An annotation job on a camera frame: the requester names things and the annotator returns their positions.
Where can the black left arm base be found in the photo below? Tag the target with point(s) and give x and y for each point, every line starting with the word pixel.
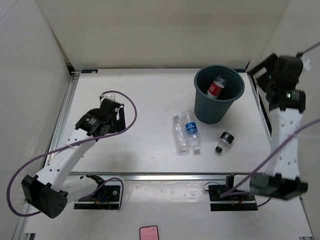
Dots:
pixel 109 195

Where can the pink smartphone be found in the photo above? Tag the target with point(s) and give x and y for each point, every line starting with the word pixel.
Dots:
pixel 149 233

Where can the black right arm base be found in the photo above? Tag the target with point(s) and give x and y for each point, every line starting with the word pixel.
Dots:
pixel 233 203

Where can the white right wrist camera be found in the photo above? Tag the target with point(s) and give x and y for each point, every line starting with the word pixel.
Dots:
pixel 306 63

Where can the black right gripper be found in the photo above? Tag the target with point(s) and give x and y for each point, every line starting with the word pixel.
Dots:
pixel 269 63

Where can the clear unlabelled plastic bottle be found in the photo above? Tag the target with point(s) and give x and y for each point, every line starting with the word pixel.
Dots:
pixel 179 135

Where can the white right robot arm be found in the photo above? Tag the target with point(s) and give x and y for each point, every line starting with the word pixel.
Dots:
pixel 278 176

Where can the aluminium table edge rail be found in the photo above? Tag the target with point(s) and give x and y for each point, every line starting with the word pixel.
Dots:
pixel 163 176

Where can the clear bottle red label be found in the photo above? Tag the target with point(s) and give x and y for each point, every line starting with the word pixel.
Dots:
pixel 216 87

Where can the small bottle black label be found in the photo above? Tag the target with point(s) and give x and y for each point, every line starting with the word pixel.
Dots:
pixel 225 141

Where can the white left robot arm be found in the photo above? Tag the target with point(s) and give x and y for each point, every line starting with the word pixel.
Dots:
pixel 47 191

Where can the dark green plastic bin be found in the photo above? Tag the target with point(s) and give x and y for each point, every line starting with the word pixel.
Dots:
pixel 211 111

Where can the clear bottle blue label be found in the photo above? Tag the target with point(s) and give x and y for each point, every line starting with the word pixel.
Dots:
pixel 188 119

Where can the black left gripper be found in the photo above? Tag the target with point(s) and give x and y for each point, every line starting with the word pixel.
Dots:
pixel 119 125

